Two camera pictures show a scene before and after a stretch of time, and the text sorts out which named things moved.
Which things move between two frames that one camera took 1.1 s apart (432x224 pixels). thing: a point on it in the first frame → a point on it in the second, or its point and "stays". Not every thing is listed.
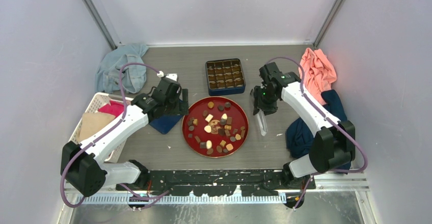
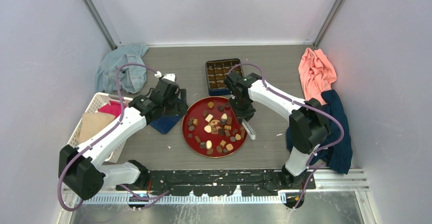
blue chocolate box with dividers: (225, 77) stays
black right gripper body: (263, 100) → (243, 109)
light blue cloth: (107, 79) stays
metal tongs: (261, 121) → (251, 133)
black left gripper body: (172, 105) stays
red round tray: (215, 127) stays
